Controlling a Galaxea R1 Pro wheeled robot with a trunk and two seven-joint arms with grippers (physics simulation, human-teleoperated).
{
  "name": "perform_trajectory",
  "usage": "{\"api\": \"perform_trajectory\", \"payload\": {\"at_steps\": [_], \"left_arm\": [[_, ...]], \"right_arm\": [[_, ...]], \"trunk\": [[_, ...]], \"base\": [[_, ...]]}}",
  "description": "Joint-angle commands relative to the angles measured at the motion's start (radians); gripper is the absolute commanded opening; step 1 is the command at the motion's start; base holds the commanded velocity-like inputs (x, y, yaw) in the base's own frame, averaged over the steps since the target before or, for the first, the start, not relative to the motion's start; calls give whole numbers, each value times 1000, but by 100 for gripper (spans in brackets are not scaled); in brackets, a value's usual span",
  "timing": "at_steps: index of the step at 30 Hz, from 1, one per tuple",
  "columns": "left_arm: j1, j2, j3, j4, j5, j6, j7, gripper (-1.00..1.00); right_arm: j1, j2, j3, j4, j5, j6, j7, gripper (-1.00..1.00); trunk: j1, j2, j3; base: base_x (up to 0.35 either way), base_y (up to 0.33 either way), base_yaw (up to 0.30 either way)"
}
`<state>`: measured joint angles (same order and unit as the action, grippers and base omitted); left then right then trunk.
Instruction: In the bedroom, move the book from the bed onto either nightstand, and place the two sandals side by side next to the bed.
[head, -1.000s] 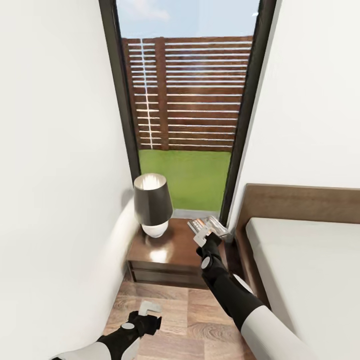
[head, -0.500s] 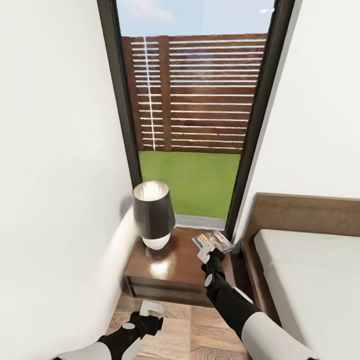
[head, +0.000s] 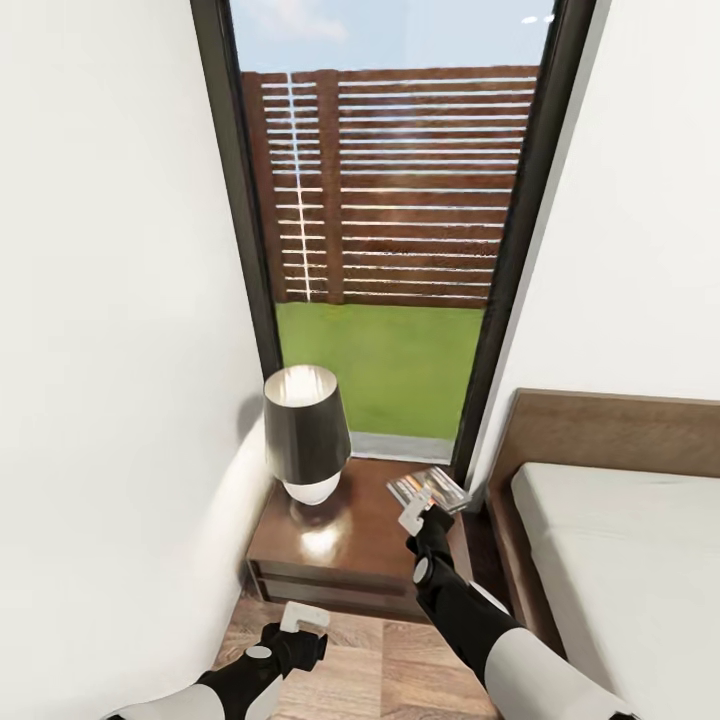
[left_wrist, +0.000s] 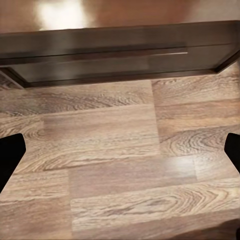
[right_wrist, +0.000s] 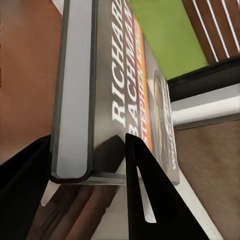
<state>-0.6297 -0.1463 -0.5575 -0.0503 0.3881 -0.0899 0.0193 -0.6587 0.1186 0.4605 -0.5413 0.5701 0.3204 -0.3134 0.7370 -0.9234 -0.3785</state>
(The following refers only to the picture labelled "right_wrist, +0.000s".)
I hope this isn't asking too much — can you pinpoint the hardback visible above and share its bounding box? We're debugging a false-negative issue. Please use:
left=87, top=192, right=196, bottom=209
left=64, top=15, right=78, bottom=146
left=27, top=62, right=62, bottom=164
left=47, top=0, right=180, bottom=187

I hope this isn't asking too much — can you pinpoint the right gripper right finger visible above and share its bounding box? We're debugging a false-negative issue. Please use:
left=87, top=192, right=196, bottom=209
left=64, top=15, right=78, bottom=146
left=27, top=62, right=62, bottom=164
left=125, top=133, right=210, bottom=240

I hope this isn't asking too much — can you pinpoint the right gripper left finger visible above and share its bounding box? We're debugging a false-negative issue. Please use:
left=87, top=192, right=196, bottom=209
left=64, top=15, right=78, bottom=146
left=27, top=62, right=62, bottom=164
left=0, top=135, right=51, bottom=240

